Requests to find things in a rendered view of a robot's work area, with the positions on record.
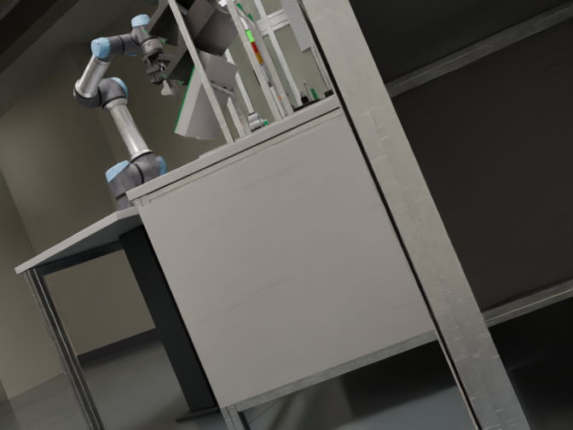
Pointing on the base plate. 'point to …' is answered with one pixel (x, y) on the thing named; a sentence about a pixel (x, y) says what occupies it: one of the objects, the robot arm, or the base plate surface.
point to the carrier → (307, 98)
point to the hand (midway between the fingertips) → (178, 96)
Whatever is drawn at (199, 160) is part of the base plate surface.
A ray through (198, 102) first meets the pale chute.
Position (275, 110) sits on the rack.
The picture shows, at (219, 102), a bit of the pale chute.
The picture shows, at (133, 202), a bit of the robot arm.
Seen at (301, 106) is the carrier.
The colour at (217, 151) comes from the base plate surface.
